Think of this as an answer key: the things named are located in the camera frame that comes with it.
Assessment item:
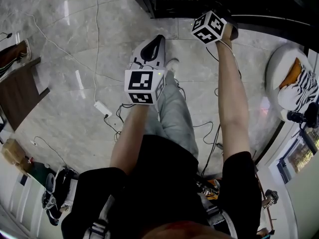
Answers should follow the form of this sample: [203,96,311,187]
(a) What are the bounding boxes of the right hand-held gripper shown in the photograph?
[191,10,227,44]

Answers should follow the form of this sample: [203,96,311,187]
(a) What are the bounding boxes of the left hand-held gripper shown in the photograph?
[124,35,167,106]

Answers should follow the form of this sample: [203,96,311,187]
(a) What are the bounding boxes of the person's right forearm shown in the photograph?
[215,23,251,163]

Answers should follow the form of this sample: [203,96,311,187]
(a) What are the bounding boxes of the person's left forearm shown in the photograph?
[109,104,151,177]

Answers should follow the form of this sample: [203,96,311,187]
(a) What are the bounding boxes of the person's white shoe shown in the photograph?
[165,58,180,72]

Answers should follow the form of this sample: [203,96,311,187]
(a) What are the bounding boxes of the person's grey trousers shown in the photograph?
[144,71,200,160]

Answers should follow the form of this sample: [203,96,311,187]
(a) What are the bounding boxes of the white power strip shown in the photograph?
[93,100,113,118]

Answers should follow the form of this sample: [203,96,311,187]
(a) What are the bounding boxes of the white beanbag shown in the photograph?
[265,45,319,122]

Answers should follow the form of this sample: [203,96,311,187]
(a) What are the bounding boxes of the orange cushion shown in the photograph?
[278,57,303,90]

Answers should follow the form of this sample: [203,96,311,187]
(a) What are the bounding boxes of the black white striped cushion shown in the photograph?
[277,66,319,113]

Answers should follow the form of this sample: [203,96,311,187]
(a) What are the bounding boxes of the person's black shirt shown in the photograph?
[61,134,262,239]

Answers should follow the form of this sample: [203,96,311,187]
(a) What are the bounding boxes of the dark wooden chair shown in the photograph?
[0,56,51,132]

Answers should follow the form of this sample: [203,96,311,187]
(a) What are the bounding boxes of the heap of black white devices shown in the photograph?
[41,167,79,227]

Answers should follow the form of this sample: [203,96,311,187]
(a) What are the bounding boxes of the small brown box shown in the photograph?
[18,155,34,175]

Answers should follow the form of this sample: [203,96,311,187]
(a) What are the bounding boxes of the person's chin and neck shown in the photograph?
[139,222,235,239]

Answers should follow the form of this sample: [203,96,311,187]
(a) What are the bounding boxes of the white panelled cabinet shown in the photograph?
[0,155,51,239]

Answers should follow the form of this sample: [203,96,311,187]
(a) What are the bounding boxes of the long white cable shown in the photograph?
[23,12,124,83]
[93,0,100,103]

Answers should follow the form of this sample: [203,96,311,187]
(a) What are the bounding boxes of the thin black cable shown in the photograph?
[103,103,136,142]

